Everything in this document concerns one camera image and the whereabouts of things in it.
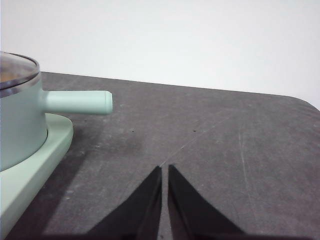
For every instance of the mint green breakfast maker base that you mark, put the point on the mint green breakfast maker base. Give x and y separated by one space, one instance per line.
37 170

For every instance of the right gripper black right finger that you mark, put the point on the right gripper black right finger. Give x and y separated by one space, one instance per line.
185 212

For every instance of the glass lid with green knob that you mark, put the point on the glass lid with green knob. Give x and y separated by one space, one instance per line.
15 67

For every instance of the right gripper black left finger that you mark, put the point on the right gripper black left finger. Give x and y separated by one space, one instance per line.
140 215

